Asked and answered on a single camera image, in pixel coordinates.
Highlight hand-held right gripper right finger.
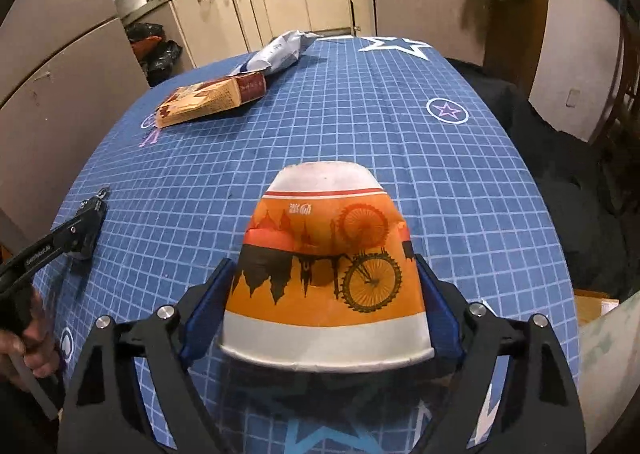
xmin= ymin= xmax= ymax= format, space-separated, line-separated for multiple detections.
xmin=415 ymin=254 xmax=588 ymax=454

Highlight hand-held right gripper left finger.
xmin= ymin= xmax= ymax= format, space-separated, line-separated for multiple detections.
xmin=57 ymin=258 xmax=236 ymax=454

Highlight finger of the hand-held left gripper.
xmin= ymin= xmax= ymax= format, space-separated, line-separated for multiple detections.
xmin=55 ymin=186 xmax=111 ymax=262

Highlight orange and white paper cup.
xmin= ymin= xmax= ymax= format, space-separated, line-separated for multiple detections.
xmin=217 ymin=161 xmax=435 ymax=374

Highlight person's left hand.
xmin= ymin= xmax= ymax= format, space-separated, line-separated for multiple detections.
xmin=0 ymin=281 xmax=63 ymax=392

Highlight cardboard box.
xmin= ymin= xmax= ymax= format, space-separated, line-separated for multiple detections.
xmin=572 ymin=288 xmax=622 ymax=335

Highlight beige refrigerator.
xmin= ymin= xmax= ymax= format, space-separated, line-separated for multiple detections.
xmin=0 ymin=0 xmax=152 ymax=247

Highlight brown cardboard carton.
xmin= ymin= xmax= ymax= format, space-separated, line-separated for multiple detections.
xmin=155 ymin=74 xmax=267 ymax=129

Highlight large white plastic bag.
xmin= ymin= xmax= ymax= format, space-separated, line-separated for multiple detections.
xmin=579 ymin=298 xmax=640 ymax=454

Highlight black plastic bags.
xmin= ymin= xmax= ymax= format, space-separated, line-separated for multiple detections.
xmin=125 ymin=22 xmax=184 ymax=85

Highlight blue grid tablecloth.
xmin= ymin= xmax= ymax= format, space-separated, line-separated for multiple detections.
xmin=32 ymin=34 xmax=583 ymax=454

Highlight grey blue pouch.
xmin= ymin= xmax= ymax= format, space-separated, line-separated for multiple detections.
xmin=230 ymin=30 xmax=321 ymax=77

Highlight wooden chair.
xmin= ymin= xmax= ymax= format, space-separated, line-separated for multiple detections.
xmin=597 ymin=24 xmax=640 ymax=217

